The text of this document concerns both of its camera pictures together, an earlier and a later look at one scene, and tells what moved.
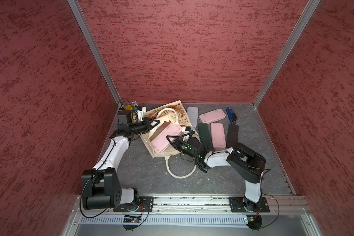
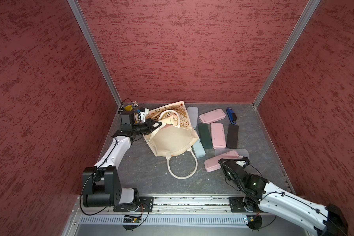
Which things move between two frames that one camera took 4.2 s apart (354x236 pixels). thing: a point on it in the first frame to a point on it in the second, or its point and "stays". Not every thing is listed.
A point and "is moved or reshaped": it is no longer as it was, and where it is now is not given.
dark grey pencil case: [232, 135] stays
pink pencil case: [212, 116] stays
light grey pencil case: [193, 113] stays
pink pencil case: [160, 142] is moved or reshaped
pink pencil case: [218, 135] stays
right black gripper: [176, 143] to [222, 166]
